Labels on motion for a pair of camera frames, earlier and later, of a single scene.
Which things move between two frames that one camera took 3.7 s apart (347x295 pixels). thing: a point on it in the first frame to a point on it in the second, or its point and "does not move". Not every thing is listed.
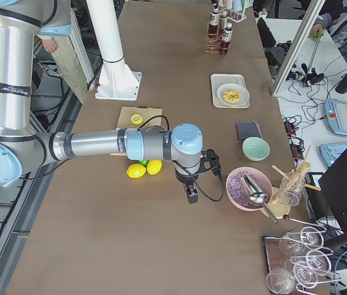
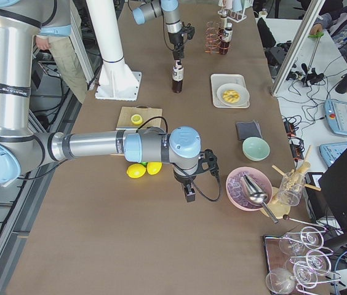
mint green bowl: (255, 149) does not move
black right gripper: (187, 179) does not move
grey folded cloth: (247, 129) does not move
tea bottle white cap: (215, 17) to (178, 77)
